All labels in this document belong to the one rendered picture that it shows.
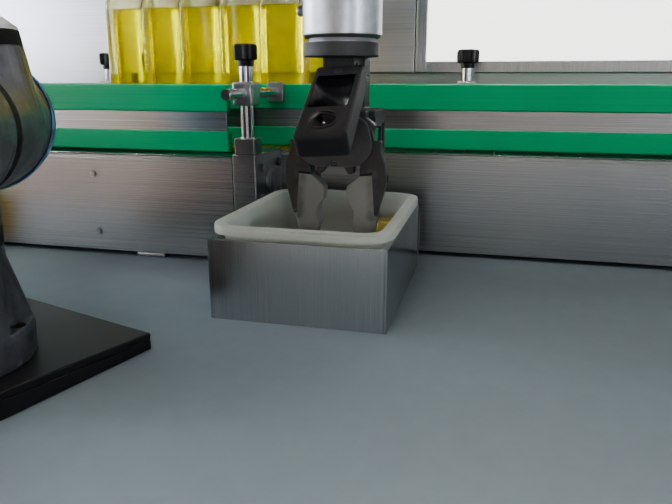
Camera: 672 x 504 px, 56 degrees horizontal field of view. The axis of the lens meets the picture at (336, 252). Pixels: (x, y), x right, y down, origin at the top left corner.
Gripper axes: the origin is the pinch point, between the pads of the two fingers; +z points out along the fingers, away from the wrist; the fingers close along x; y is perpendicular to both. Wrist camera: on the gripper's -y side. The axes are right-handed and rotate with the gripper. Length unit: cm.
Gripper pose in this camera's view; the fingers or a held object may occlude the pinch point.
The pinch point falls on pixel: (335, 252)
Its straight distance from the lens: 63.6
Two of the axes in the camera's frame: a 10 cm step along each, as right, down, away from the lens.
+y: 2.4, -2.6, 9.4
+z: 0.0, 9.6, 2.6
